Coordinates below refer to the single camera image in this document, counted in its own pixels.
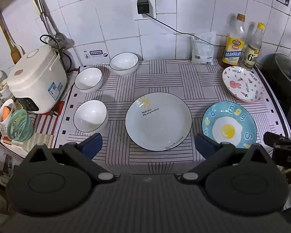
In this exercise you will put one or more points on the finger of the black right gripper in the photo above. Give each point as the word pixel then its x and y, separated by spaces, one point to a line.
pixel 274 140

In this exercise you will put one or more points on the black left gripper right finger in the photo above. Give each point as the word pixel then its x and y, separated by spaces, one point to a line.
pixel 236 180

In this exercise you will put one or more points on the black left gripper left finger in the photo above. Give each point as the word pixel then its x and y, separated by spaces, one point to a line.
pixel 54 181

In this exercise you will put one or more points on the white bowl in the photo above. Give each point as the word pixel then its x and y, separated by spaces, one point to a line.
pixel 91 116
pixel 89 80
pixel 124 63

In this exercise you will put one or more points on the large white sun plate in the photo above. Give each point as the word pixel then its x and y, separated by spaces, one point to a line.
pixel 158 121

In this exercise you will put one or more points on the blue fried egg plate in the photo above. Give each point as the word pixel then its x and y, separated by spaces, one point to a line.
pixel 229 122

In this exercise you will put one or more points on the red striped cloth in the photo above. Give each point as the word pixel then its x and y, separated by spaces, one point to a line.
pixel 44 129

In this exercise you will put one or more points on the white pink bunny plate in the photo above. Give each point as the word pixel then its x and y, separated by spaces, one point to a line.
pixel 243 84

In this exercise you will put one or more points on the green plastic strainer basket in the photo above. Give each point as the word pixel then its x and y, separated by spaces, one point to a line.
pixel 20 127

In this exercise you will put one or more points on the black wok with lid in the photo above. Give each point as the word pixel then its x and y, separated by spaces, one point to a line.
pixel 276 68

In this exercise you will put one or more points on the white cup with egg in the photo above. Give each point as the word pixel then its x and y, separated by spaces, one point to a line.
pixel 6 112

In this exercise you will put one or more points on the yellow label cooking wine bottle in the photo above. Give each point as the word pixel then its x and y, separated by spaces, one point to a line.
pixel 235 41

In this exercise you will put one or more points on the striped table cloth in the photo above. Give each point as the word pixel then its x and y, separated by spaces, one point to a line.
pixel 199 86

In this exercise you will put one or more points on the white rice cooker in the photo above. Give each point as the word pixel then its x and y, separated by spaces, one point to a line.
pixel 38 80

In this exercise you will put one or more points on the white salt bag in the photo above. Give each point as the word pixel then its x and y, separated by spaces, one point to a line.
pixel 203 48

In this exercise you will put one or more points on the wooden spatula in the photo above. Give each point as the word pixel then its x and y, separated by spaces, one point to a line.
pixel 16 51

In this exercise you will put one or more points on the white bowl back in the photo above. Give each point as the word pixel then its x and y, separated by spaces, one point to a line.
pixel 124 63

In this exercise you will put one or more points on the hanging metal utensils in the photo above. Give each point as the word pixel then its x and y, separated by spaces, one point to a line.
pixel 56 38

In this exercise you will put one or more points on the black power adapter plug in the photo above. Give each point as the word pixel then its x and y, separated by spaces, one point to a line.
pixel 143 6

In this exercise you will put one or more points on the white wall socket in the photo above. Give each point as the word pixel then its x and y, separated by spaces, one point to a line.
pixel 137 16

